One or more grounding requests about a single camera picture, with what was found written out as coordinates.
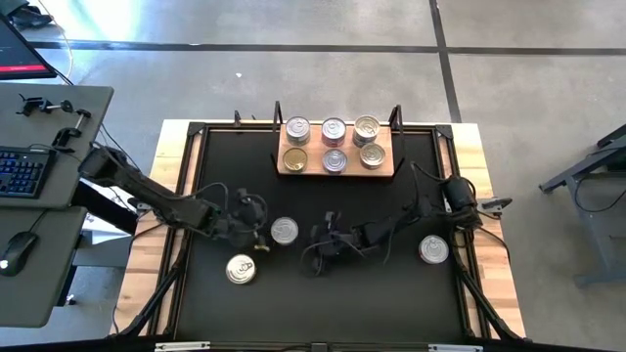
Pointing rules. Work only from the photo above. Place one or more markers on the black device on floor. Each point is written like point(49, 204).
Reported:
point(31, 18)

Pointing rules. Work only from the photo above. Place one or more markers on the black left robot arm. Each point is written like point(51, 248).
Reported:
point(147, 193)

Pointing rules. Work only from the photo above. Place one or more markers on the grey side desk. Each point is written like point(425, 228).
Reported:
point(98, 100)
point(44, 293)

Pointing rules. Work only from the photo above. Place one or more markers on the black desk clamp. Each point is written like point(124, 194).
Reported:
point(31, 103)
point(68, 133)

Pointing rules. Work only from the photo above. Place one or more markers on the red label tuna can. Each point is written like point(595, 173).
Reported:
point(334, 129)
point(284, 231)
point(433, 249)
point(335, 161)

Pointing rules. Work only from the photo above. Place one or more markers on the silver metal bracket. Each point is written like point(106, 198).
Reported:
point(181, 346)
point(455, 348)

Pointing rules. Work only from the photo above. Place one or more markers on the grey metal stand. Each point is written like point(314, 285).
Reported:
point(601, 234)

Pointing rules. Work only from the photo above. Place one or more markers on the black computer mouse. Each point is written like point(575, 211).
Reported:
point(18, 251)

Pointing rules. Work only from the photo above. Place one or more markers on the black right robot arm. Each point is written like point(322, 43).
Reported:
point(381, 230)

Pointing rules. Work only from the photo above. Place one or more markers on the blue Wild Planet can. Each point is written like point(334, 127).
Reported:
point(372, 155)
point(367, 126)
point(240, 269)

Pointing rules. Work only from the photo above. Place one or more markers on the grey table clamp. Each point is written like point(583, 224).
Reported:
point(139, 206)
point(496, 203)

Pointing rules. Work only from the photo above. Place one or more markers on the table-level camera mount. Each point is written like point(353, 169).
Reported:
point(320, 347)

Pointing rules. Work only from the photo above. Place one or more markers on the white box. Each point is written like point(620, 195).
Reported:
point(100, 230)

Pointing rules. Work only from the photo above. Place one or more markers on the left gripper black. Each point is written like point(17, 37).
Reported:
point(239, 232)

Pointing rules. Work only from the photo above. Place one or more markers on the black metal rig frame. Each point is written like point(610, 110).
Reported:
point(195, 128)

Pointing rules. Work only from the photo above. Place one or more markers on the black computer monitor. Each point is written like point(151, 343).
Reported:
point(19, 49)

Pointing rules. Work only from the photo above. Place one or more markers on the green label tuna can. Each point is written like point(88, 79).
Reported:
point(298, 128)
point(295, 160)

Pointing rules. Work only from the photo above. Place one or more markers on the black table mat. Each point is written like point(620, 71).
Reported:
point(342, 303)

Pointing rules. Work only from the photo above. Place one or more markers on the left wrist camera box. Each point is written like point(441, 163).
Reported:
point(244, 198)

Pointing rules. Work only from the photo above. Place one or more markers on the backlit black keyboard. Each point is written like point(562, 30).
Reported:
point(24, 172)

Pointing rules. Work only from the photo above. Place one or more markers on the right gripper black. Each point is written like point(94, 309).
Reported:
point(332, 242)

